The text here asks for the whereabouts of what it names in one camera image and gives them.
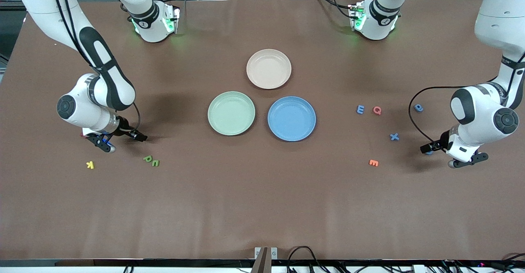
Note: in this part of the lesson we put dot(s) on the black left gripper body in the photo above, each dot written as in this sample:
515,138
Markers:
440,140

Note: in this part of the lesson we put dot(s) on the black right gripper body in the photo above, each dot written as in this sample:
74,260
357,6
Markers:
124,127

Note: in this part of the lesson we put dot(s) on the green foam letter P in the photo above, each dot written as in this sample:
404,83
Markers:
147,158

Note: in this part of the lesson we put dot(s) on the blue foam letter X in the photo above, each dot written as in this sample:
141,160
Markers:
394,136

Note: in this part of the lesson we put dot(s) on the blue foam letter E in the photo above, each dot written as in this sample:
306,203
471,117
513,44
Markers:
360,109

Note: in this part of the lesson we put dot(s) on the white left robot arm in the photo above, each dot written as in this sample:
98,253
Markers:
496,14

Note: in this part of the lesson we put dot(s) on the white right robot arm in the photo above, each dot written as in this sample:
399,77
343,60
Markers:
33,6

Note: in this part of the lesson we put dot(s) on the yellow foam letter K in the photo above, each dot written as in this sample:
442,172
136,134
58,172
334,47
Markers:
90,165

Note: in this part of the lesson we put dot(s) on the orange foam letter E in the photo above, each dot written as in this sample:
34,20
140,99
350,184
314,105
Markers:
373,163

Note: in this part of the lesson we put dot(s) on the pink foam letter Q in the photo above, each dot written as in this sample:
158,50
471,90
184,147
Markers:
374,110

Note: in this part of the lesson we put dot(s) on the green plate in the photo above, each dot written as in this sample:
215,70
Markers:
231,113

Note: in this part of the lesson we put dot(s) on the blue plate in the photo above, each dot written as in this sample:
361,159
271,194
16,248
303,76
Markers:
291,118

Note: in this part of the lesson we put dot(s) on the brown table cover sheet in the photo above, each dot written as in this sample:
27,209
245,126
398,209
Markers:
262,203

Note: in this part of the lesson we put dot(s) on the beige plate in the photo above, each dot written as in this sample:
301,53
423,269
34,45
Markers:
268,68

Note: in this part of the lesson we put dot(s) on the brown post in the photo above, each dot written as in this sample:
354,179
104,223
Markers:
261,262

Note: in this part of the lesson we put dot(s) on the grey metal bracket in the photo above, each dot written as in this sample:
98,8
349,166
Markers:
274,251

